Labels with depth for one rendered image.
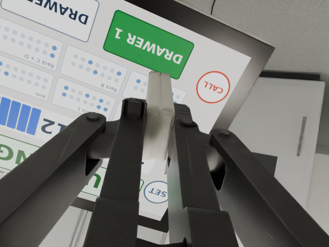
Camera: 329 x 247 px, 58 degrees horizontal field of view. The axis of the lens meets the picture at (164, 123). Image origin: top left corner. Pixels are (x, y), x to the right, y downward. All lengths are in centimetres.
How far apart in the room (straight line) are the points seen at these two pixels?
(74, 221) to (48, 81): 127
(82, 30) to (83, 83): 6
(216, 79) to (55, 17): 19
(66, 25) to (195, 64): 15
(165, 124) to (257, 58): 23
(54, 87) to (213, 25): 20
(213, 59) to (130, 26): 10
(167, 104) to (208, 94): 21
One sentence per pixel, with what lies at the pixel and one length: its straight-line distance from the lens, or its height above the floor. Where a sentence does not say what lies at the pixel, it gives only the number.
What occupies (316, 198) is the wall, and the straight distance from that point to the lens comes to 364.
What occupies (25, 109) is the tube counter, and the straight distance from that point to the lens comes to 40.
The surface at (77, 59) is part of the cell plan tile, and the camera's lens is 35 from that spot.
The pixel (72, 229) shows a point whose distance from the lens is 160.
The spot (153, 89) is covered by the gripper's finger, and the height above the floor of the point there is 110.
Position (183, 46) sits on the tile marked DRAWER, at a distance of 34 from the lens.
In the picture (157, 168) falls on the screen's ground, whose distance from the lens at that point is 41.
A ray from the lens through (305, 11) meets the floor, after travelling 182.
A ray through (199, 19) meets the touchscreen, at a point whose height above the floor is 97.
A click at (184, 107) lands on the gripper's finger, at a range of 18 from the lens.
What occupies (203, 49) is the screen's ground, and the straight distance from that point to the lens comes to 35.
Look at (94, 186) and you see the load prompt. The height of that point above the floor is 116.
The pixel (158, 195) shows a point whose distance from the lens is 44.
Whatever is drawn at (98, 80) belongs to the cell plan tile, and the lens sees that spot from 36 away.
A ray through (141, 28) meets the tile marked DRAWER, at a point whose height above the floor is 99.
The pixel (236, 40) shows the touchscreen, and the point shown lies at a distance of 35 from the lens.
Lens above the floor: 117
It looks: 16 degrees down
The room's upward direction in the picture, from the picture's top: 163 degrees counter-clockwise
